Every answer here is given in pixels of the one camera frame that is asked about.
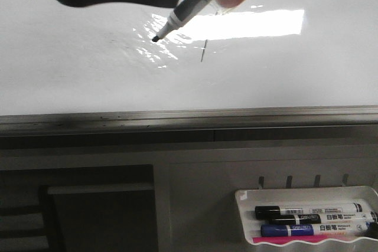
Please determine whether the blue capped whiteboard marker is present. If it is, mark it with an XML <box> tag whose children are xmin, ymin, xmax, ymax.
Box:
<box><xmin>260</xmin><ymin>222</ymin><xmax>370</xmax><ymax>237</ymax></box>

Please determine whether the metal hook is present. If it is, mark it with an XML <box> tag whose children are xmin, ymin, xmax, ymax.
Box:
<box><xmin>341</xmin><ymin>174</ymin><xmax>349</xmax><ymax>187</ymax></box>
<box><xmin>313</xmin><ymin>175</ymin><xmax>321</xmax><ymax>188</ymax></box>
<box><xmin>286</xmin><ymin>175</ymin><xmax>293</xmax><ymax>189</ymax></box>
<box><xmin>258</xmin><ymin>176</ymin><xmax>265</xmax><ymax>189</ymax></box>

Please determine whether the black capped marker top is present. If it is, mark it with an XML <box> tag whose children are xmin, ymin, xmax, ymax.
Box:
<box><xmin>255</xmin><ymin>201</ymin><xmax>370</xmax><ymax>220</ymax></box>

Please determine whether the black capped marker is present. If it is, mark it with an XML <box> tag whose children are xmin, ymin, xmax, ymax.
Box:
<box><xmin>255</xmin><ymin>201</ymin><xmax>370</xmax><ymax>220</ymax></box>
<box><xmin>268</xmin><ymin>211</ymin><xmax>377</xmax><ymax>225</ymax></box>

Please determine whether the white plastic marker tray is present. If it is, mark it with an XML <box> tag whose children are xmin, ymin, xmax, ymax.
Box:
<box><xmin>235</xmin><ymin>186</ymin><xmax>377</xmax><ymax>251</ymax></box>

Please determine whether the black capped marker middle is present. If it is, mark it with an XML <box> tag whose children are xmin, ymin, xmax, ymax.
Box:
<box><xmin>268</xmin><ymin>211</ymin><xmax>377</xmax><ymax>225</ymax></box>

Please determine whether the pink strip in tray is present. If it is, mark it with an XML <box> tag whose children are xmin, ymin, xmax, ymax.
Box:
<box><xmin>252</xmin><ymin>234</ymin><xmax>356</xmax><ymax>245</ymax></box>

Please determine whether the white whiteboard with metal frame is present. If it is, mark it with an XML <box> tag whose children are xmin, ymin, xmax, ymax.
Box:
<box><xmin>1</xmin><ymin>0</ymin><xmax>377</xmax><ymax>136</ymax></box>

